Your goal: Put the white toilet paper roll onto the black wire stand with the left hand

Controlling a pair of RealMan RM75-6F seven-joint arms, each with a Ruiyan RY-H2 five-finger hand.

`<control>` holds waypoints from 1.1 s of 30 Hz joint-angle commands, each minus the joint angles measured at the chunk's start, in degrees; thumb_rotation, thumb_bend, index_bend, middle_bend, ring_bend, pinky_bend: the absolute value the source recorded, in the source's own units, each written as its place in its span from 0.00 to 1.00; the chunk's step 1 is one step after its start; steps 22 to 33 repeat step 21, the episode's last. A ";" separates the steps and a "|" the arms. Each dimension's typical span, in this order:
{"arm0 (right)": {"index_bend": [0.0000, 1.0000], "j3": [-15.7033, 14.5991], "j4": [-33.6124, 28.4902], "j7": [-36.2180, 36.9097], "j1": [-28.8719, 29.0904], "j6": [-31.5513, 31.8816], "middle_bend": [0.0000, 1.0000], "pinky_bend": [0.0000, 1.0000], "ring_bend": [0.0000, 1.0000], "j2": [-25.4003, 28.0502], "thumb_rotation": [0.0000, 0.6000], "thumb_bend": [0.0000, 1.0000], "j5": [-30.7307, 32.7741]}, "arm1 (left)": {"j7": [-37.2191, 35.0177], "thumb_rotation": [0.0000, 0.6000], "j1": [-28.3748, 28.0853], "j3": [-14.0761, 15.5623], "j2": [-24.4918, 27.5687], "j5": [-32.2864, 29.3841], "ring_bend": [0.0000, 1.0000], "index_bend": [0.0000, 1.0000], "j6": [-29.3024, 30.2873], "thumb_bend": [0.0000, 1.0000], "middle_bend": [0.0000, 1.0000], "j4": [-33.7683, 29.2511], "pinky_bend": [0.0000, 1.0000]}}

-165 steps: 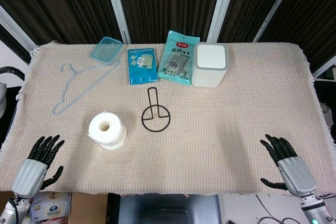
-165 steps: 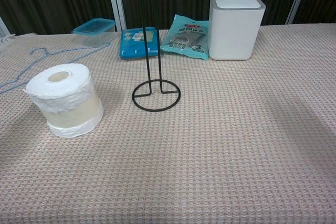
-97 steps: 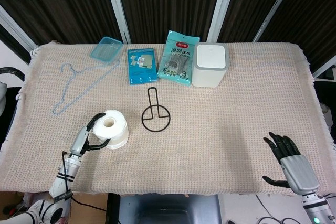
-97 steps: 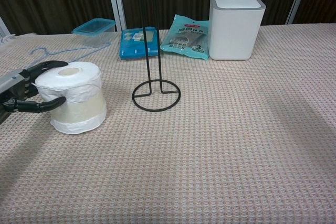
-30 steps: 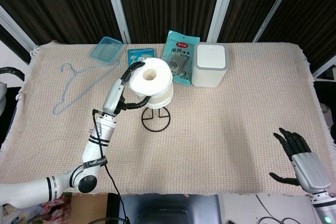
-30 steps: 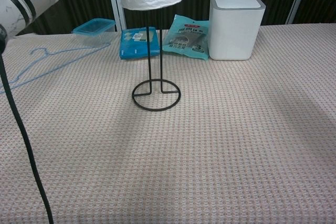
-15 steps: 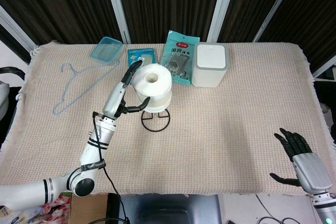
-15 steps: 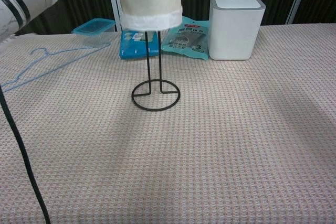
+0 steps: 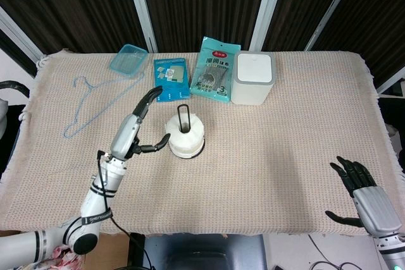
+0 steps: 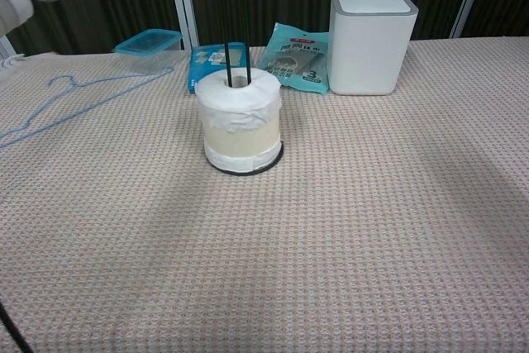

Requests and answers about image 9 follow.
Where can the clear blue plastic container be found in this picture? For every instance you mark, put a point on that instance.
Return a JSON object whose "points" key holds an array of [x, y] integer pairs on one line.
{"points": [[128, 60]]}

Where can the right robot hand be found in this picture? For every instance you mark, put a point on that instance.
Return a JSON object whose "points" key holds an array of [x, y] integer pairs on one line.
{"points": [[373, 206]]}

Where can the tissue pack with print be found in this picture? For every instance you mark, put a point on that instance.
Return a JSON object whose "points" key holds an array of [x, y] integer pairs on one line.
{"points": [[63, 259]]}

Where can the beige woven table cloth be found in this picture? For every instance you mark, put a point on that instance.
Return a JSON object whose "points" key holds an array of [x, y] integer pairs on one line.
{"points": [[253, 156]]}

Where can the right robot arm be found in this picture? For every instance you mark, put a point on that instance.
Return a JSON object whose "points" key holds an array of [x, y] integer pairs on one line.
{"points": [[392, 252]]}

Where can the brown cardboard box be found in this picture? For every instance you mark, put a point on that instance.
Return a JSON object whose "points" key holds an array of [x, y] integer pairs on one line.
{"points": [[104, 251]]}

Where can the blue flat product package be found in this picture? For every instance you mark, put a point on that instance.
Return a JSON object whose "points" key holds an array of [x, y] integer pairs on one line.
{"points": [[172, 77]]}

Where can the teal steel wool package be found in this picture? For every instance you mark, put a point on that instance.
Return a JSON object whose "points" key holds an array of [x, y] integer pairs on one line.
{"points": [[214, 71]]}

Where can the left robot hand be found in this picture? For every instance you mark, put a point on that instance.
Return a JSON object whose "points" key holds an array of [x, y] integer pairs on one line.
{"points": [[129, 134]]}

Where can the black chair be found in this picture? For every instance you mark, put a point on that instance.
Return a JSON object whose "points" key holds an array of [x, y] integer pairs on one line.
{"points": [[202, 252]]}

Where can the white toilet paper roll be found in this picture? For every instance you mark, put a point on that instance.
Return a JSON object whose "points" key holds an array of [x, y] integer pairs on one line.
{"points": [[185, 137]]}

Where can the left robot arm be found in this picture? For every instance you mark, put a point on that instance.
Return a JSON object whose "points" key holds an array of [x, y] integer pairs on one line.
{"points": [[85, 210]]}

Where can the white square trash bin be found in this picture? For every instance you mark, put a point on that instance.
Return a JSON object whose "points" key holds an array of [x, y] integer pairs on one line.
{"points": [[252, 77]]}

